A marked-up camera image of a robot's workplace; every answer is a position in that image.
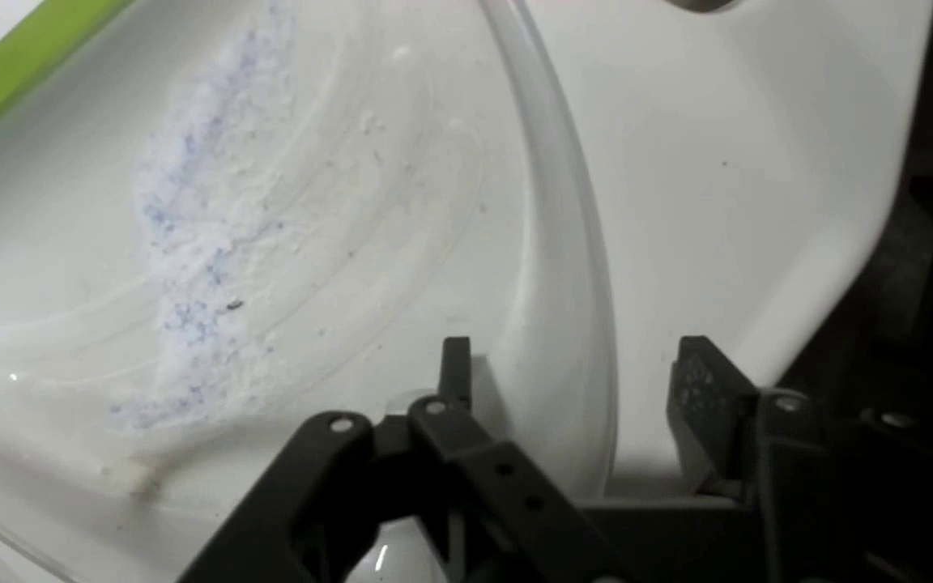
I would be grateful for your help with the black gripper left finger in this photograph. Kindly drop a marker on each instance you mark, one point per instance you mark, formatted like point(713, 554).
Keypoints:
point(486, 488)

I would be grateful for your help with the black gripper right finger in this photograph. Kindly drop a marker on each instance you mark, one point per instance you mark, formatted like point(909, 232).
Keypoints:
point(812, 498)

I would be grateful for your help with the white washing machine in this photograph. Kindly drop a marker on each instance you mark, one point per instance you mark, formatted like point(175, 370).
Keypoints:
point(727, 164)

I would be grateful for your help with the white blue detergent powder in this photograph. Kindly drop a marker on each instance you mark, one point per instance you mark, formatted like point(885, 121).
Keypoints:
point(192, 271)

